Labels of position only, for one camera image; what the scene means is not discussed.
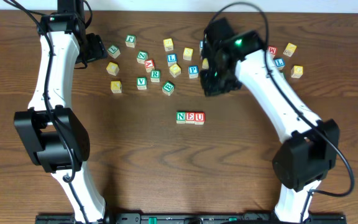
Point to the green Z block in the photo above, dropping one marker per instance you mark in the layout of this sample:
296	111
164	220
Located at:
142	57

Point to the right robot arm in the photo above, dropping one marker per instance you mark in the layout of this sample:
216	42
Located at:
309	145

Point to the green R block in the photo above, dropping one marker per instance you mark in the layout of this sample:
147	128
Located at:
155	76

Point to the blue L block right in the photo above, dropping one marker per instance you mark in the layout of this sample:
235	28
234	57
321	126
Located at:
279	63

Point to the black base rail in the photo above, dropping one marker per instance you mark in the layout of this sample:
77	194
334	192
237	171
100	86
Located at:
135	218

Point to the yellow block top right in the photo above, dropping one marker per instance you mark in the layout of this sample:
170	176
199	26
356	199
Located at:
289	49

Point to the red M block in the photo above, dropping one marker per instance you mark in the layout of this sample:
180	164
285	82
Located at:
272	51

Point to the green L block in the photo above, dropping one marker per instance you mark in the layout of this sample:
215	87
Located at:
113	51

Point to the red A block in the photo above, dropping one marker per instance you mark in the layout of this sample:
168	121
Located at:
149	65

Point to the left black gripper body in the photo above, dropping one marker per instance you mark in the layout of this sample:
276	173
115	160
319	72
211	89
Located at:
95	50

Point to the yellow K block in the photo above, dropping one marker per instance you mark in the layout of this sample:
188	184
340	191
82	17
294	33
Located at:
116	86

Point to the yellow C block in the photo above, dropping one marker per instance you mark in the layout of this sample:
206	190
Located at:
112	68

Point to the green B block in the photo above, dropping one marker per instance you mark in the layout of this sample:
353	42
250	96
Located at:
168	88

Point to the yellow O block centre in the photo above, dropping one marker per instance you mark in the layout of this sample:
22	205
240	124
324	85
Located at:
205	64

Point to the green J block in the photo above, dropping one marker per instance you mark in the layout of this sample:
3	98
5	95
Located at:
130	41

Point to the green V block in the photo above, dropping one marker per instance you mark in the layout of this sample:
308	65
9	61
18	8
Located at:
141	83

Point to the yellow o block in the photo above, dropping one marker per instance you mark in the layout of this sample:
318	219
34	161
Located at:
205	64
175	70

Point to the blue l block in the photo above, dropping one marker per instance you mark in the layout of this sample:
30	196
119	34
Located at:
279	63
171	59

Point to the blue P block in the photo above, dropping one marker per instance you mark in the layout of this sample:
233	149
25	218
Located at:
193	71

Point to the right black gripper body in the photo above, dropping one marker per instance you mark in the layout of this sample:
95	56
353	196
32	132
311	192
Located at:
217	84

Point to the yellow s block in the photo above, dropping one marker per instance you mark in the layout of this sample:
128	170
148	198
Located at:
168	44
188	53

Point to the red E block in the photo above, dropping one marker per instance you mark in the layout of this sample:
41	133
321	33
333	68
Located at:
190	117

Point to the yellow G block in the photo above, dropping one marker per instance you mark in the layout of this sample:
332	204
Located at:
297	71

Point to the green N block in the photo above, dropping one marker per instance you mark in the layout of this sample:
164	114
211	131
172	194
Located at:
180	117

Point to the yellow S block top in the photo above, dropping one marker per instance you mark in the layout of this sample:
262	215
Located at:
168	44

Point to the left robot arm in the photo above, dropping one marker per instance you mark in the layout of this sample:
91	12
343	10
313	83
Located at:
53	136

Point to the red U block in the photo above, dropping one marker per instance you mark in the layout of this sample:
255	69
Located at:
199	118

